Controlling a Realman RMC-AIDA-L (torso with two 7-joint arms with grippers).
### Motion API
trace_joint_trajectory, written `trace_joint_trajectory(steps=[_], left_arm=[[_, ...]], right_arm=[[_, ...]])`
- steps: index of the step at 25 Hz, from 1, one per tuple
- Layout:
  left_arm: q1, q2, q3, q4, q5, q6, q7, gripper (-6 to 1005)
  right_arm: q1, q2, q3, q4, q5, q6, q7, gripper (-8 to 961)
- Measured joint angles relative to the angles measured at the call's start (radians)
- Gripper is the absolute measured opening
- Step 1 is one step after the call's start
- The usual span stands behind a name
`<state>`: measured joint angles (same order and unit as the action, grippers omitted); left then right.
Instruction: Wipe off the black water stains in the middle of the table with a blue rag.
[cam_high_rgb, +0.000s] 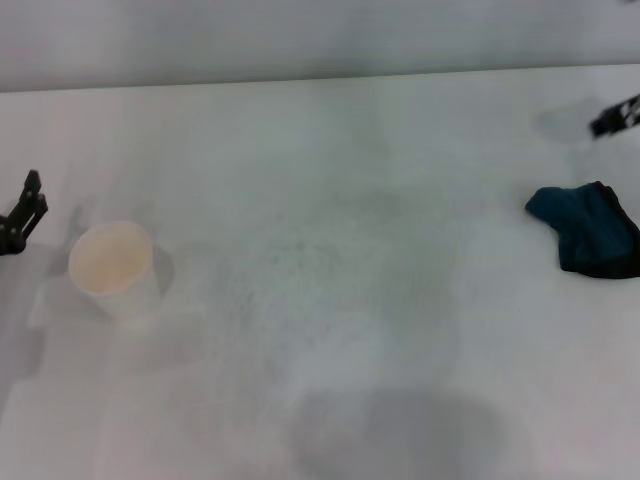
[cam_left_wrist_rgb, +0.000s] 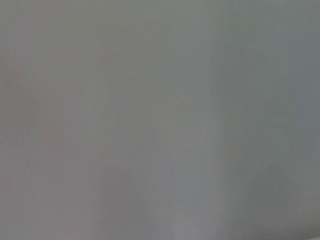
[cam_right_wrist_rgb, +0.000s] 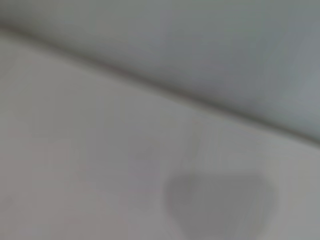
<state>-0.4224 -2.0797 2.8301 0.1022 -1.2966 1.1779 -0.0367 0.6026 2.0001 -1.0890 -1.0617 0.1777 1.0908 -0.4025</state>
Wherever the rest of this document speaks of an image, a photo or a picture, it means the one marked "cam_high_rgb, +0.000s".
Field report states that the white paper cup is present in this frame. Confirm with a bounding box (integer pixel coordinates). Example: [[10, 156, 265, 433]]
[[68, 220, 163, 325]]

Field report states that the blue rag with black edge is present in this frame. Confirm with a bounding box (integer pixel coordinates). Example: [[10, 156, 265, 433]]
[[524, 180, 640, 281]]

